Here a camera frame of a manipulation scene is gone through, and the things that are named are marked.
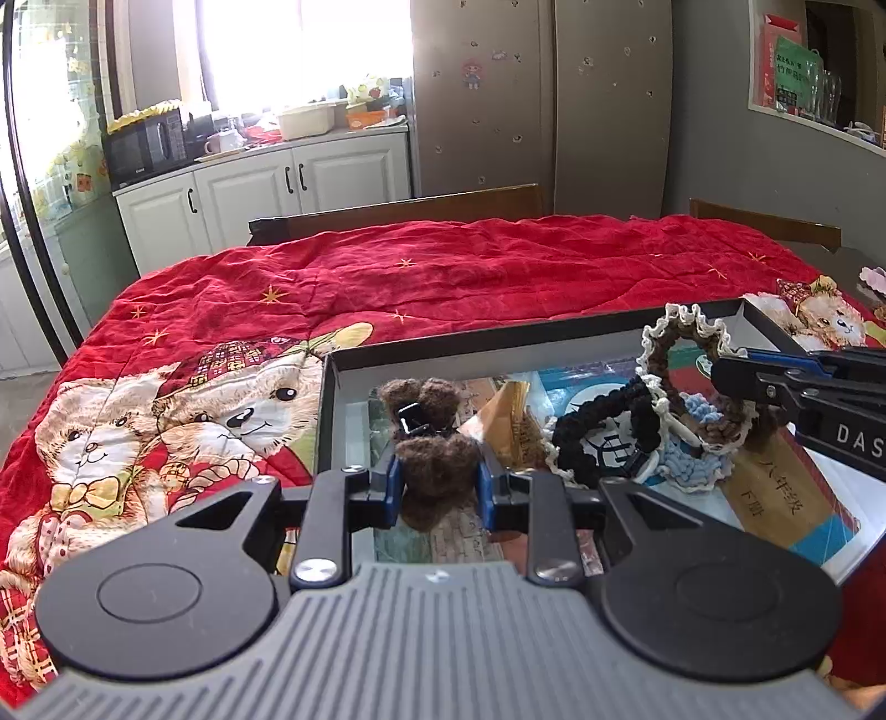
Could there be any brown white-edged scrunchie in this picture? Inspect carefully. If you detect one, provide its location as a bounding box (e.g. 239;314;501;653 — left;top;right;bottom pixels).
637;303;757;456

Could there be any black white-edged scrunchie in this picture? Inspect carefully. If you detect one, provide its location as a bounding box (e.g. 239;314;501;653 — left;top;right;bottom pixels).
547;378;661;489

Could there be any brown fuzzy hair claw small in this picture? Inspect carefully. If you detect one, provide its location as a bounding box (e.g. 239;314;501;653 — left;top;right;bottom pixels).
378;378;482;532

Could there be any light blue knitted scrunchie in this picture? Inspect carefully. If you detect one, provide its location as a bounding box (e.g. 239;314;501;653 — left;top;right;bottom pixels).
652;398;734;493

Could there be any colourful booklet in box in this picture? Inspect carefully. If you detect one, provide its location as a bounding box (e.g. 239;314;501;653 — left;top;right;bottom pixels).
373;358;867;578

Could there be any black shallow cardboard box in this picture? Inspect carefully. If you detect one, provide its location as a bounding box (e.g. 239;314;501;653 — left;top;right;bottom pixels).
316;299;884;580

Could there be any wooden chair right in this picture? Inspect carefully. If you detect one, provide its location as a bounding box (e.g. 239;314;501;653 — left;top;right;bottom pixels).
689;198;842;254

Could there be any red quilted bedspread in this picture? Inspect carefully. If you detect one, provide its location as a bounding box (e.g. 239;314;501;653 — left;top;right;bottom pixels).
15;216;853;718

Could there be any dark wooden chair back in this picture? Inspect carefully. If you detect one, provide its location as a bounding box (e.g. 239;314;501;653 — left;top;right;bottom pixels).
248;183;545;248

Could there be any white kitchen cabinet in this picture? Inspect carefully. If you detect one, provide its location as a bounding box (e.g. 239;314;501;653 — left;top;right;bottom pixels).
114;123;411;276

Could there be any stainless steel refrigerator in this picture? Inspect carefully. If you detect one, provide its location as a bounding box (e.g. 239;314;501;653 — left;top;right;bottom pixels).
407;0;673;219

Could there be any cream plastic basin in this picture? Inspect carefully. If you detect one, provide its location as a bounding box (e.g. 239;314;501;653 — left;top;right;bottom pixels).
278;104;335;141

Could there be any black microwave oven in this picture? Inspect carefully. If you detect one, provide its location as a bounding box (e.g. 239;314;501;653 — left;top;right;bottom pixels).
104;108;189;189

